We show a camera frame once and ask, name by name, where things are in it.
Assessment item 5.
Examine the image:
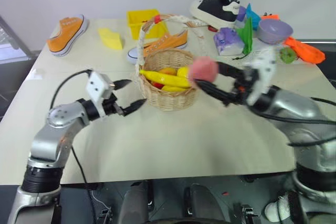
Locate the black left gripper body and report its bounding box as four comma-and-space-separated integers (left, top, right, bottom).
101, 93, 126, 117

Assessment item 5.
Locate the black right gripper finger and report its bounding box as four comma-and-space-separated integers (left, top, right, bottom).
195, 79, 237, 107
216, 61, 245, 78

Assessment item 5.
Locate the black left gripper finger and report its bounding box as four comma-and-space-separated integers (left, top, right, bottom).
114, 79, 132, 91
123, 99, 148, 117

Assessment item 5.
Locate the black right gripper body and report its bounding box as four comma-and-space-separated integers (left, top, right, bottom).
230, 67, 261, 104

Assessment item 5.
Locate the pink peach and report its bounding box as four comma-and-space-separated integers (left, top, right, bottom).
188, 56, 219, 82

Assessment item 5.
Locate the purple tissue pack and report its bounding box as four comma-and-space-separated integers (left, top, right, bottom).
213, 27, 244, 57

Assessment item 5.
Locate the yellow lemon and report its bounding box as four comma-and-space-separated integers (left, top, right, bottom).
176, 66, 195, 79

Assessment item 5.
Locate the green cloth bag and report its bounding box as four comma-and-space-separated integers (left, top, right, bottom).
234, 16, 254, 56

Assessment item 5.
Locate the long yellow banana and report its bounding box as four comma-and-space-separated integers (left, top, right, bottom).
139, 69, 192, 89

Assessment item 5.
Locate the yellow sponge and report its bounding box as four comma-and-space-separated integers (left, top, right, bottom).
98, 27, 124, 51

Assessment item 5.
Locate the orange yellow fruit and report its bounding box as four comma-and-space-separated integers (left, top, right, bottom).
158, 67, 177, 76

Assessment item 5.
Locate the green round object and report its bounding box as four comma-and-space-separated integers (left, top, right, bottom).
279, 46, 297, 65

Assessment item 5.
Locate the purple block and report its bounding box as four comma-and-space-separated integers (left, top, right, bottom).
235, 5, 248, 22

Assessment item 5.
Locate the purple bowl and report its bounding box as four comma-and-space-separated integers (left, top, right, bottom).
257, 18, 294, 45

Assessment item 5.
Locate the orange canvas sneaker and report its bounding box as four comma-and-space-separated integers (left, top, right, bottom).
46, 14, 90, 57
127, 29, 190, 65

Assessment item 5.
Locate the black and white sneaker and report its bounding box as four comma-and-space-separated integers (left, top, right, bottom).
189, 0, 246, 29

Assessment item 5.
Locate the yellow plastic bin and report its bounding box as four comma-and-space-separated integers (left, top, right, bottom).
126, 8, 169, 41

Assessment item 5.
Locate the small orange object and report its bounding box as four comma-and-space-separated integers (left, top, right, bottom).
260, 12, 280, 21

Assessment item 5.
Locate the orange toy carrot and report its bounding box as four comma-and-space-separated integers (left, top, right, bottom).
284, 36, 327, 65

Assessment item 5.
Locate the dark rounded shape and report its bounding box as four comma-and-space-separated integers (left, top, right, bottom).
117, 180, 156, 224
183, 183, 232, 224

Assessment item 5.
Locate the white rounded object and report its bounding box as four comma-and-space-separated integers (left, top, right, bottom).
264, 194, 292, 222

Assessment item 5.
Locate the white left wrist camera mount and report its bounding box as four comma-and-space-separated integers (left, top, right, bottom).
86, 71, 113, 118

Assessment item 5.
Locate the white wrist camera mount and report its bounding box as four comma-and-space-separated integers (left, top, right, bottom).
244, 48, 277, 105
86, 71, 113, 118

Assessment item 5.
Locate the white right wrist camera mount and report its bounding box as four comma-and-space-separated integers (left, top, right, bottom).
244, 48, 277, 105

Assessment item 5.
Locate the wicker basket with handle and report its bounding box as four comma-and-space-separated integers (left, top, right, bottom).
134, 14, 206, 112

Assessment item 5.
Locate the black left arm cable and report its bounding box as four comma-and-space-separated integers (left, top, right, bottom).
49, 69, 94, 111

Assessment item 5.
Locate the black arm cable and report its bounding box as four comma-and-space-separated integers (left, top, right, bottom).
251, 108, 336, 127
49, 69, 94, 111

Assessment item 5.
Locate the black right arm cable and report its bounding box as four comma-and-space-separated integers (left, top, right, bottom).
251, 108, 336, 127

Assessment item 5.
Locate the thin black cable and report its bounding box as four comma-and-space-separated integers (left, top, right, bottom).
70, 146, 89, 184

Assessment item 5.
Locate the grey metal frame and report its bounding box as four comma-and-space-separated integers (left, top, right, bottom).
0, 15, 36, 61

